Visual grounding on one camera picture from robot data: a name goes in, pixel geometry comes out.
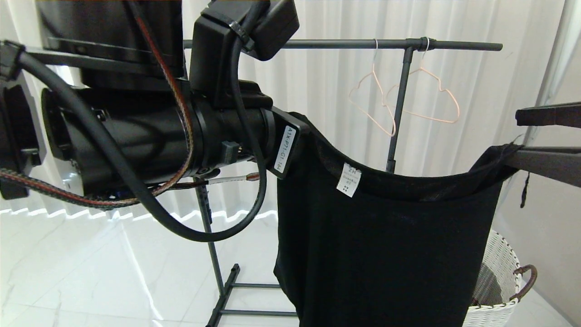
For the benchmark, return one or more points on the pink clothes hanger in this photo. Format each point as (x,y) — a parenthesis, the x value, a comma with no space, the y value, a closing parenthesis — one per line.
(394,129)
(457,113)

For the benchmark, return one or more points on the black clothes rack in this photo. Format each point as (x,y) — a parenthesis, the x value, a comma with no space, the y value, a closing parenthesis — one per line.
(340,44)

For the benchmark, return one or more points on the black short-sleeved shirt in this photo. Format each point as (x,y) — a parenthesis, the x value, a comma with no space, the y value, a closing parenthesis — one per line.
(386,254)

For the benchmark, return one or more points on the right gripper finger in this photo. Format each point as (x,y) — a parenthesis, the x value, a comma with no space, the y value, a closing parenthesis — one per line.
(553,116)
(553,165)

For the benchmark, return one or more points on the white curtain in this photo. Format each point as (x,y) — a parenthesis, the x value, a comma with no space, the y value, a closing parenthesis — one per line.
(327,91)

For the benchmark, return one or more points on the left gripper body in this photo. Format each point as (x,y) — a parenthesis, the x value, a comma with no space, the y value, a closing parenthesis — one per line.
(150,136)

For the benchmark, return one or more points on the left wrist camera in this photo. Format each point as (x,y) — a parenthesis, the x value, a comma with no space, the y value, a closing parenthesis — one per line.
(272,27)

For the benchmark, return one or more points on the white laundry basket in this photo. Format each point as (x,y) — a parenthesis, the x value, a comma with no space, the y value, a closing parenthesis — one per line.
(499,263)

